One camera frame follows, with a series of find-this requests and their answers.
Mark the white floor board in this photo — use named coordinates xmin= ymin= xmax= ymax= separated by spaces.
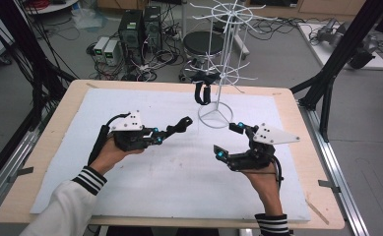
xmin=297 ymin=22 xmax=383 ymax=72

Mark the grey power supply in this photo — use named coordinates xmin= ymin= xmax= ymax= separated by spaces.
xmin=103 ymin=38 xmax=120 ymax=67
xmin=93 ymin=36 xmax=110 ymax=58

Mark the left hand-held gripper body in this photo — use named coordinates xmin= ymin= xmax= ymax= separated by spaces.
xmin=108 ymin=109 xmax=163 ymax=153

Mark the round white table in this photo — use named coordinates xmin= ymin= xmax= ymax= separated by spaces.
xmin=23 ymin=0 xmax=80 ymax=15

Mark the wooden table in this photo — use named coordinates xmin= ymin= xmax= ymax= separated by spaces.
xmin=0 ymin=79 xmax=346 ymax=230

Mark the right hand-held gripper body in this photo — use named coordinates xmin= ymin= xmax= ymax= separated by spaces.
xmin=226 ymin=122 xmax=301 ymax=173

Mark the person's right hand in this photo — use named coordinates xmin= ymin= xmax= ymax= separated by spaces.
xmin=239 ymin=161 xmax=284 ymax=217

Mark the grey metal table bracket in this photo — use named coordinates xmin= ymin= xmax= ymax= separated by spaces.
xmin=7 ymin=166 xmax=35 ymax=183
xmin=317 ymin=179 xmax=342 ymax=195

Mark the black round stool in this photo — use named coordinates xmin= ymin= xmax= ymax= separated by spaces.
xmin=178 ymin=30 xmax=227 ymax=83

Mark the clear plastic bag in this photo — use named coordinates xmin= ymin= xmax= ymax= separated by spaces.
xmin=72 ymin=8 xmax=108 ymax=32

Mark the white wire display rack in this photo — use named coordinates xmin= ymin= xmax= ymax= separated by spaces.
xmin=188 ymin=0 xmax=269 ymax=130

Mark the tangle of floor cables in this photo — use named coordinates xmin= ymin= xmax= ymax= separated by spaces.
xmin=87 ymin=32 xmax=183 ymax=83

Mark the black strap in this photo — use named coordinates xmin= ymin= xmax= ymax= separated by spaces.
xmin=192 ymin=73 xmax=220 ymax=106

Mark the black frame post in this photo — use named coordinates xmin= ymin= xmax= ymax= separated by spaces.
xmin=0 ymin=0 xmax=79 ymax=132
xmin=290 ymin=0 xmax=383 ymax=144

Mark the aluminium rail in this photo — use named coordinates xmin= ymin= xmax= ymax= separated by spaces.
xmin=0 ymin=107 xmax=54 ymax=214
xmin=296 ymin=97 xmax=370 ymax=236

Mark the black computer tower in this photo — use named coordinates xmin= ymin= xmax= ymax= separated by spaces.
xmin=117 ymin=9 xmax=145 ymax=67
xmin=143 ymin=5 xmax=163 ymax=53

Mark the person's left hand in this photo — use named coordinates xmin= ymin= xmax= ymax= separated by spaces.
xmin=89 ymin=136 xmax=146 ymax=176

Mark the white foam mat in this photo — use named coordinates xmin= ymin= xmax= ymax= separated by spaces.
xmin=30 ymin=88 xmax=311 ymax=222

